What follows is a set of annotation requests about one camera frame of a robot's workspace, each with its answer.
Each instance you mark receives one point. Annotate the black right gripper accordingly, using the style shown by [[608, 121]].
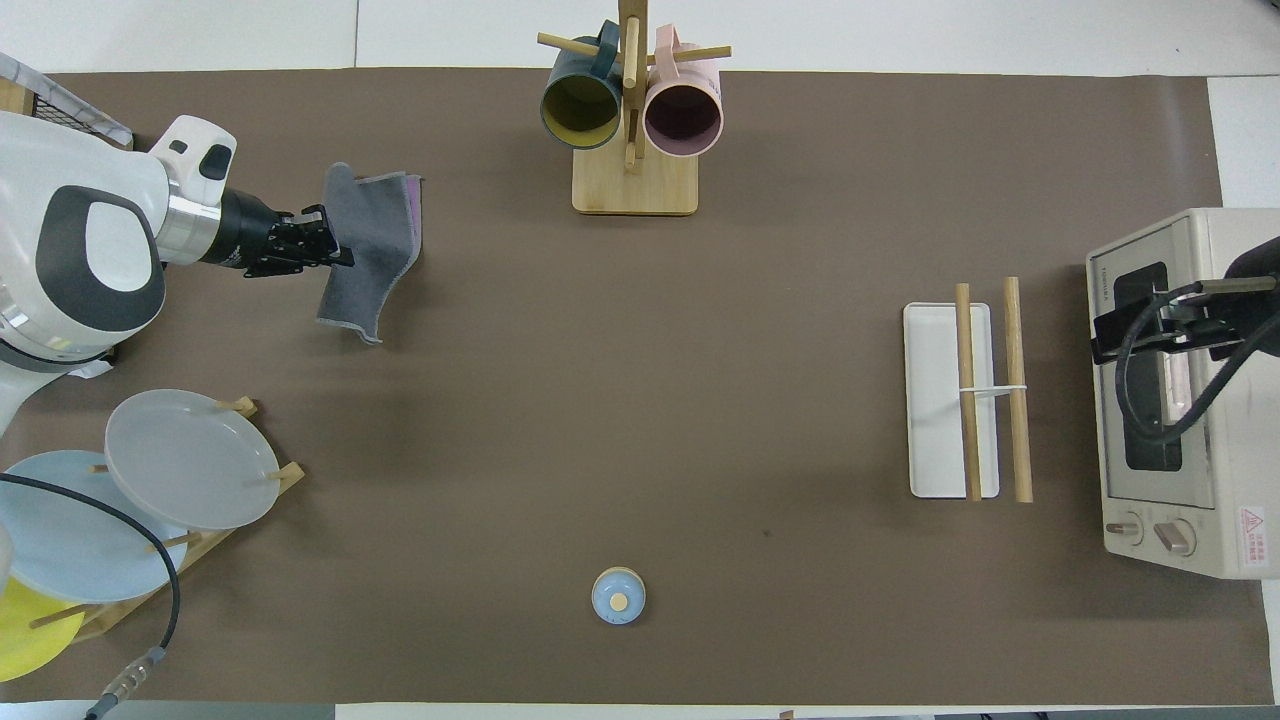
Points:
[[1264, 275]]

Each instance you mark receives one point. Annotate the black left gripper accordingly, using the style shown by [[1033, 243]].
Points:
[[250, 238]]

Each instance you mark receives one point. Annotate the purple and grey towel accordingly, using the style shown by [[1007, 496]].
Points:
[[375, 240]]

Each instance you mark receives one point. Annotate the wooden plate rack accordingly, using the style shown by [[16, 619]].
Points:
[[290, 475]]

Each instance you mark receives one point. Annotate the white towel rack wooden bars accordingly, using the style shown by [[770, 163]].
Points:
[[935, 400]]

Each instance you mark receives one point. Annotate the beige toaster oven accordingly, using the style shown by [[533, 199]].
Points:
[[1230, 450]]

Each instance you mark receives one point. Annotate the grey plate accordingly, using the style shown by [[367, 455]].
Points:
[[190, 460]]

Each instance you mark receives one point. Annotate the dark blue mug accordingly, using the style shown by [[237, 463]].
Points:
[[580, 110]]

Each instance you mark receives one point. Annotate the wooden mug tree stand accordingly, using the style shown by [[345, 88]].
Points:
[[635, 190]]

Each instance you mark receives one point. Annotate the large brown table mat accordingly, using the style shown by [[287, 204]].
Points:
[[640, 400]]

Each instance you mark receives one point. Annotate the pink mug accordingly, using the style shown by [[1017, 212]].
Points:
[[683, 115]]

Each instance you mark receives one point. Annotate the light blue plate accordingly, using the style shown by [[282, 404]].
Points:
[[60, 540]]

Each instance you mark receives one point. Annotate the yellow plate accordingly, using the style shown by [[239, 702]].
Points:
[[25, 640]]

